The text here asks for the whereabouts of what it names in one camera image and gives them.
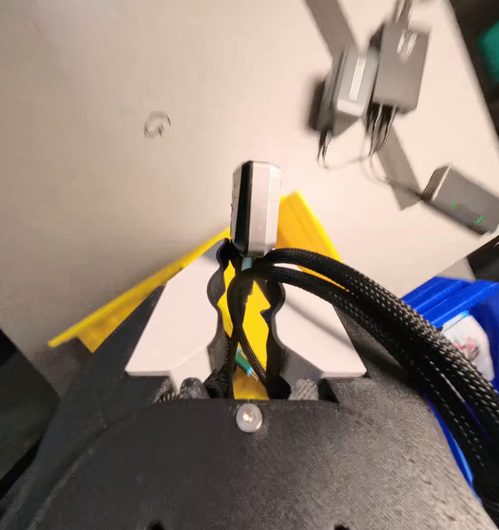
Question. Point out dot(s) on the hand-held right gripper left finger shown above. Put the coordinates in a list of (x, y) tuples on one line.
[(170, 331)]

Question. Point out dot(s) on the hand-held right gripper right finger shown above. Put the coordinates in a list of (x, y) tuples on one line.
[(316, 343)]

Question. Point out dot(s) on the yellow plastic bin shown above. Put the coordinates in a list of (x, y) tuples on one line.
[(121, 306)]

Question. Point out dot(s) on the black hdmi switch box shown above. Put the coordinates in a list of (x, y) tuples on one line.
[(257, 207)]

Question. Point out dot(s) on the blue plastic bin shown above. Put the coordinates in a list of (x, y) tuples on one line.
[(461, 298)]

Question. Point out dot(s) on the white plastic wrapper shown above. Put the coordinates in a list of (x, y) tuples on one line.
[(469, 343)]

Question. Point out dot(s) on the grey flat battery pack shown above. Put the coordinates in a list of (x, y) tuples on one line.
[(461, 198)]

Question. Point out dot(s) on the dark grey power bank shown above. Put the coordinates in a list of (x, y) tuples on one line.
[(345, 95)]

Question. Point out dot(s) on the black power adapter brick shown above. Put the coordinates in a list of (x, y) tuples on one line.
[(398, 70)]

